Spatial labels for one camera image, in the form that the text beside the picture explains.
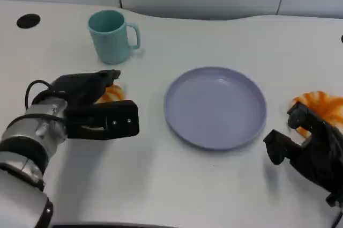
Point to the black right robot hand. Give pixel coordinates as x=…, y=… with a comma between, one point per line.
x=321, y=153

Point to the orange white toy bread roll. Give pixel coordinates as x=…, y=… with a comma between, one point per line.
x=321, y=103
x=115, y=93

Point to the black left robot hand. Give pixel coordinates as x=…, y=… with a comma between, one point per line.
x=80, y=85

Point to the lilac plate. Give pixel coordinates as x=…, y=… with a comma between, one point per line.
x=214, y=110

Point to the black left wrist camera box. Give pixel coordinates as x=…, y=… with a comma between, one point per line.
x=118, y=120

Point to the pale green mug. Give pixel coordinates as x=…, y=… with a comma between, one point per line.
x=110, y=43

